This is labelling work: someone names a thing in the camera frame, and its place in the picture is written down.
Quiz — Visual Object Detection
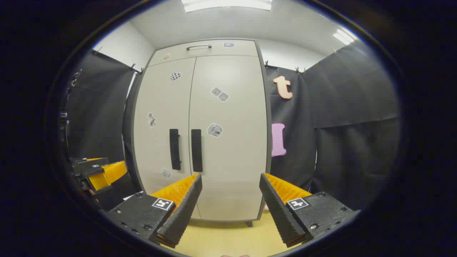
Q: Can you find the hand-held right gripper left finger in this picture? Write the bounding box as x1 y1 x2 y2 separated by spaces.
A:
99 173 203 248

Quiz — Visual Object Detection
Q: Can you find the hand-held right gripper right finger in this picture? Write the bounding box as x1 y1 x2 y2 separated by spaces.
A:
259 173 360 248

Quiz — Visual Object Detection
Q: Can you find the grey double-door shoe cabinet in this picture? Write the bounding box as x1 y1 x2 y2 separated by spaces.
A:
130 37 272 227

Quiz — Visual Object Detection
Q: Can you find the grey door with checkered sticker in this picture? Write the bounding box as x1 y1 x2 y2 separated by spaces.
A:
133 57 196 220

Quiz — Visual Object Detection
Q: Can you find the grey door with square stickers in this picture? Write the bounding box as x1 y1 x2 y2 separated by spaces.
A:
189 54 269 221

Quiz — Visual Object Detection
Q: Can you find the black backdrop cloth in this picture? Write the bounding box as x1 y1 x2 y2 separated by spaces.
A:
66 49 143 211
266 39 402 211

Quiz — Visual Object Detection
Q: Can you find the ceiling light panel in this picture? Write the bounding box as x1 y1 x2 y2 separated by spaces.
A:
333 29 357 46
181 0 272 13

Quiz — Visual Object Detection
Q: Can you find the grey cabinet drawer with handle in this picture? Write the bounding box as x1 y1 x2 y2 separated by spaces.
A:
148 39 258 67

